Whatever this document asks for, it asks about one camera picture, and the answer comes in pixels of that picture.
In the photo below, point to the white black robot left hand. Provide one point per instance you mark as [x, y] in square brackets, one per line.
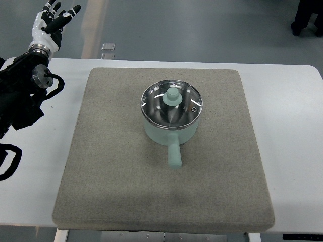
[48, 26]

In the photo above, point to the glass lid with green knob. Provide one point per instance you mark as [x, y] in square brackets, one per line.
[171, 104]

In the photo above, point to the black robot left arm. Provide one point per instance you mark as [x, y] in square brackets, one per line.
[21, 97]

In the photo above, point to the metal floor plate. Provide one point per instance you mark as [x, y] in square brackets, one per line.
[108, 51]

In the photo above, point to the mint green saucepan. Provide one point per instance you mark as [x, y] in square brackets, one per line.
[172, 139]

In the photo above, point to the beige square mat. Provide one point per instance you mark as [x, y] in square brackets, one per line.
[117, 178]

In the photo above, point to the person legs in black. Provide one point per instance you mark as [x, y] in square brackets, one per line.
[303, 15]

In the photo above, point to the metal table frame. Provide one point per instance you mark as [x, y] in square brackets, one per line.
[64, 235]

